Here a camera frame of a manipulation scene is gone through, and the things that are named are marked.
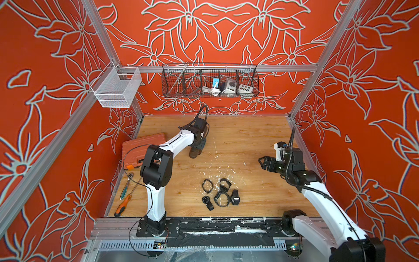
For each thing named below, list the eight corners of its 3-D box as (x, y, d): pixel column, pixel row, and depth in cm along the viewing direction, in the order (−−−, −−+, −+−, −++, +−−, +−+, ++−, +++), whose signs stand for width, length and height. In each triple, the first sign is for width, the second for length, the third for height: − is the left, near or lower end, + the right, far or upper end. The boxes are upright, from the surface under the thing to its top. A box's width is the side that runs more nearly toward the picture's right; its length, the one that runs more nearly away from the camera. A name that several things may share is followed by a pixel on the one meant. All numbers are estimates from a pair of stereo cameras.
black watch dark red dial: (210, 212, 80) (210, 210, 78) (201, 200, 83) (200, 198, 81) (215, 207, 81) (215, 205, 79) (206, 195, 85) (206, 194, 83)
